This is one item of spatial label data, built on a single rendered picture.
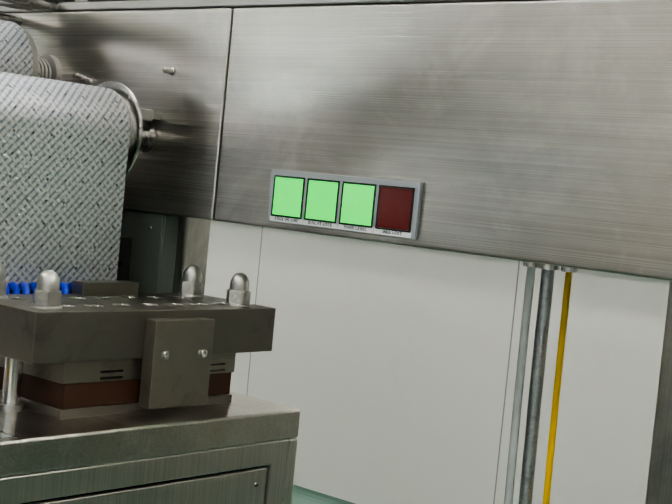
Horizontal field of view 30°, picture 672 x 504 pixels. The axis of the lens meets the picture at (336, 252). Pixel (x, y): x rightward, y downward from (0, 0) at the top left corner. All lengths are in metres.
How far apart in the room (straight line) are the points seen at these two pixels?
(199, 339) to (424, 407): 2.87
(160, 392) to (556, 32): 0.64
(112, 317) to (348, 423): 3.16
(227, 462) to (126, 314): 0.24
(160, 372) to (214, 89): 0.44
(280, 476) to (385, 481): 2.87
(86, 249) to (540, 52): 0.68
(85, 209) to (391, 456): 2.93
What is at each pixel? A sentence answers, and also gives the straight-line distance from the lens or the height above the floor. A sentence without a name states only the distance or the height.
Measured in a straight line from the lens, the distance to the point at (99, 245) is 1.76.
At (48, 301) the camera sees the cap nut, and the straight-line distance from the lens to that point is 1.50.
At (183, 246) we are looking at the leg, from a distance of 2.05.
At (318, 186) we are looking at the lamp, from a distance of 1.63.
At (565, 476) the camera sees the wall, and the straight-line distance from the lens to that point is 4.15.
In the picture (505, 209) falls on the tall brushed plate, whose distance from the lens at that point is 1.47.
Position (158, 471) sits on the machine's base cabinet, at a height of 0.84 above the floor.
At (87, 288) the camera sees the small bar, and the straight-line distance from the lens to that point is 1.68.
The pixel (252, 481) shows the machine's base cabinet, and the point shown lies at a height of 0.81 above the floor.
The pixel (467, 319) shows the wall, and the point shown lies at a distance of 4.31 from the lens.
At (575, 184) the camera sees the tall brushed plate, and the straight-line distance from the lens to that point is 1.42.
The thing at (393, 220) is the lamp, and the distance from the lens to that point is 1.55.
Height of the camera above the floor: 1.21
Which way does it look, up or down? 3 degrees down
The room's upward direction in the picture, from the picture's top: 6 degrees clockwise
